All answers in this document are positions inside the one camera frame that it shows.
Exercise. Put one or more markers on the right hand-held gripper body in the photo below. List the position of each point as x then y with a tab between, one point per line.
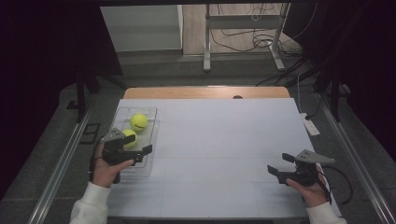
303	174

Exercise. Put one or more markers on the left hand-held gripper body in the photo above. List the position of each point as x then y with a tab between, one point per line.
113	152

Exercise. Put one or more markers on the yellow tennis ball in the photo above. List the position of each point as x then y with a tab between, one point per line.
130	132
138	122

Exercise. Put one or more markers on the clear plastic container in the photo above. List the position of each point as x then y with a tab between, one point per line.
146	137

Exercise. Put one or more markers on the person's left hand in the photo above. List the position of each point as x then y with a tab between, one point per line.
104	174

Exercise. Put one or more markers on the person's right hand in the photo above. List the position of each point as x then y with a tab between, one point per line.
313	196

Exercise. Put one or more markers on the white power strip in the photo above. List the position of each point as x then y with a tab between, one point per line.
309	124

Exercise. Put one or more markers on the white table board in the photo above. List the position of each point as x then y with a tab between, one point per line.
218	193

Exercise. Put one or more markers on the black metal stand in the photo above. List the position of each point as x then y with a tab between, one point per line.
81	93
335	99

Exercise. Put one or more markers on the wooden table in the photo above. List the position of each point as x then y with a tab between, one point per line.
186	92

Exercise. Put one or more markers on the white cabinet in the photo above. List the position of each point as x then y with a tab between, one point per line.
140	28

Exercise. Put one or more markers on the dark curtain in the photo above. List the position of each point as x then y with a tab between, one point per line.
367	62
40	62

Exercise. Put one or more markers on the black floor frame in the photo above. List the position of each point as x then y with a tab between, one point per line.
90	133

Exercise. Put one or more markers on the aluminium floor rail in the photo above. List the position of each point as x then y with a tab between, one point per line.
358	165
59	169

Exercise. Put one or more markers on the white metal desk frame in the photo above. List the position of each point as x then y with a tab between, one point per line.
206	46

